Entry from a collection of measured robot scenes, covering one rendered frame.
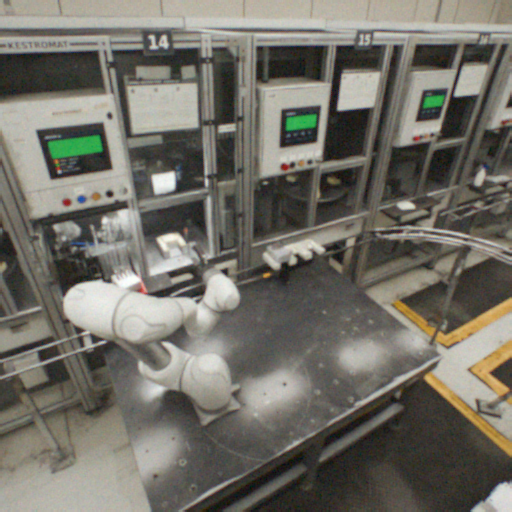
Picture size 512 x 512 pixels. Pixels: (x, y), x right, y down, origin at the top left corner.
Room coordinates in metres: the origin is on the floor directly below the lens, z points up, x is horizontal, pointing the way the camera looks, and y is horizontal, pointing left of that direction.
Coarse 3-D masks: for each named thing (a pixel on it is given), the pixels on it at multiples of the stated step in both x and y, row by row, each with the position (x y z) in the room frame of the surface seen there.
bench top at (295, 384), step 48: (240, 288) 1.73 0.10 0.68; (288, 288) 1.74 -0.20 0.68; (336, 288) 1.75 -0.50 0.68; (240, 336) 1.33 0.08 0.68; (288, 336) 1.34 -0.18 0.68; (336, 336) 1.35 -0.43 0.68; (384, 336) 1.35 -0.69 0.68; (144, 384) 1.01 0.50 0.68; (240, 384) 1.03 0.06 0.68; (288, 384) 1.04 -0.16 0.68; (336, 384) 1.04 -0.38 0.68; (384, 384) 1.05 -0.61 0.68; (144, 432) 0.78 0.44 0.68; (192, 432) 0.79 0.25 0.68; (240, 432) 0.80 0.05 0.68; (288, 432) 0.80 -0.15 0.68; (144, 480) 0.60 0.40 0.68; (192, 480) 0.61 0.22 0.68; (240, 480) 0.63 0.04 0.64
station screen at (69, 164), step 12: (72, 132) 1.41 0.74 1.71; (84, 132) 1.43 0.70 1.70; (96, 132) 1.45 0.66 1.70; (48, 144) 1.36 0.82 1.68; (72, 156) 1.39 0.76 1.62; (84, 156) 1.42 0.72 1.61; (96, 156) 1.44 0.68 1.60; (60, 168) 1.37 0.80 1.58; (72, 168) 1.39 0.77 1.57; (84, 168) 1.41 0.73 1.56; (96, 168) 1.43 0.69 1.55
